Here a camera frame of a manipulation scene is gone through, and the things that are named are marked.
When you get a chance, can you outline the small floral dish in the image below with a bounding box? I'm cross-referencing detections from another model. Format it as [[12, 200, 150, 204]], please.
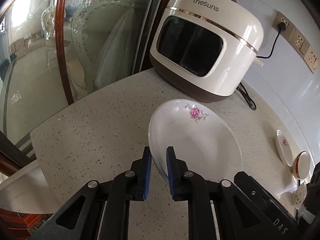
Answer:
[[293, 183, 307, 210]]

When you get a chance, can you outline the cream rice cooker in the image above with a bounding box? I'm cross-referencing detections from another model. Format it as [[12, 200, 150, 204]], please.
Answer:
[[150, 0, 264, 103]]

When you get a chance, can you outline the black power cable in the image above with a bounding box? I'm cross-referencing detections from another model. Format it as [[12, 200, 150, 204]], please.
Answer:
[[236, 22, 289, 111]]

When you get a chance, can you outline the floral plate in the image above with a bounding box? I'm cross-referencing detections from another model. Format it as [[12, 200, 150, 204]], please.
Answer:
[[148, 99, 243, 182], [275, 129, 293, 167]]

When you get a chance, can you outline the gold wall socket panel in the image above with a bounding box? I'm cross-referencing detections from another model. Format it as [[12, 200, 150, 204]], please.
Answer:
[[272, 12, 319, 74]]

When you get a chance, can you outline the white ornate chair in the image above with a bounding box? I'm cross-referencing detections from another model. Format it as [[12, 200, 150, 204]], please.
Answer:
[[41, 0, 153, 101]]

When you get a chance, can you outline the red rimmed white bowl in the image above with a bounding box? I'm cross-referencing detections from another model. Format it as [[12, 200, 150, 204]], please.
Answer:
[[292, 151, 311, 180]]

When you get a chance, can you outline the red wooden door frame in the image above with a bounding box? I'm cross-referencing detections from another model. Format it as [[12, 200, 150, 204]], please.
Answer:
[[55, 0, 74, 105]]

